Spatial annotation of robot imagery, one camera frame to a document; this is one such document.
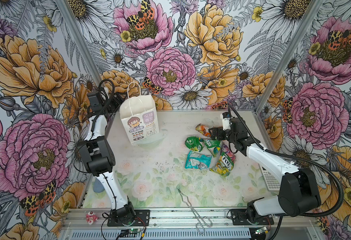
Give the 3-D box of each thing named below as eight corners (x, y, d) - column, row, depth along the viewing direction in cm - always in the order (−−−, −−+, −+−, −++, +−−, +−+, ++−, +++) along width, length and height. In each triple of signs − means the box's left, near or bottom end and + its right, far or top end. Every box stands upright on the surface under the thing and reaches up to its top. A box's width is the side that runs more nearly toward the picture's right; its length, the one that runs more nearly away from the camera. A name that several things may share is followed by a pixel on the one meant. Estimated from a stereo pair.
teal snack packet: (184, 168, 93) (185, 164, 89) (187, 154, 99) (187, 150, 95) (209, 172, 91) (211, 168, 87) (210, 158, 97) (211, 154, 93)
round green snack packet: (183, 147, 102) (183, 141, 97) (189, 138, 107) (190, 133, 102) (198, 155, 98) (199, 150, 93) (204, 146, 103) (205, 140, 98)
